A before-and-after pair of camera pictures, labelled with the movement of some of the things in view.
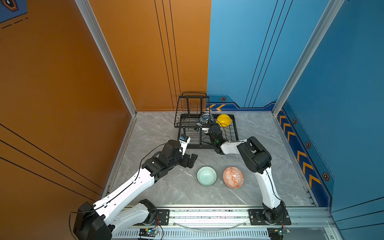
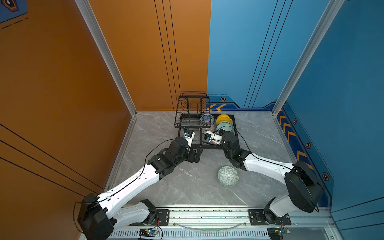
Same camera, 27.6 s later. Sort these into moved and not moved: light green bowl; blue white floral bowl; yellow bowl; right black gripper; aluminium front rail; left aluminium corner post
Moved: light green bowl; right black gripper
Not moved: yellow bowl; left aluminium corner post; blue white floral bowl; aluminium front rail
